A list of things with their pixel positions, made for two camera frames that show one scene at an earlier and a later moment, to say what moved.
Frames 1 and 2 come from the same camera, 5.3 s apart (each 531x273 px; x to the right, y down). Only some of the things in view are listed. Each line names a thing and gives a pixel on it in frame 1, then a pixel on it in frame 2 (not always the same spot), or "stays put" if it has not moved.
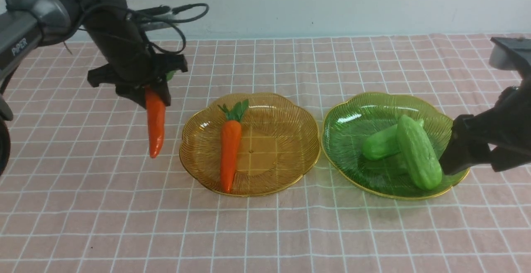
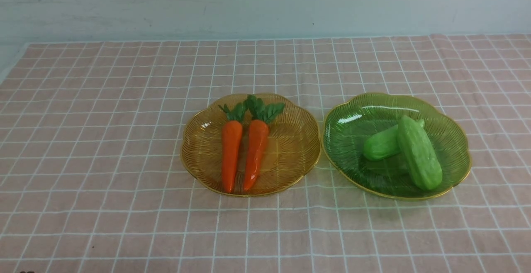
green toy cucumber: [383, 143] stays put
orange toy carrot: [156, 108] -> [261, 114]
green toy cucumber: [420, 152] stays put
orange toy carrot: [230, 140] stays put
